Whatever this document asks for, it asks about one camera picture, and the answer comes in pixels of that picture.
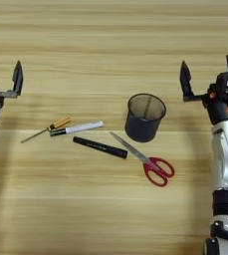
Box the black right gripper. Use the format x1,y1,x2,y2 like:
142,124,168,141
179,54,228,127

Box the black mesh pen cup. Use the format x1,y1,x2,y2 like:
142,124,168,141
124,93,167,144

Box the black pen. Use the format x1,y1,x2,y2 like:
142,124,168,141
72,135,129,160

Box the red handled scissors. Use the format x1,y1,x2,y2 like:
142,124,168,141
110,130,176,188

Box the white marker with black cap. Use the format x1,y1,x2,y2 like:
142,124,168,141
49,120,105,137

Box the amber handled small screwdriver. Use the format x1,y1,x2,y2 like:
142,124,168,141
20,116,73,144

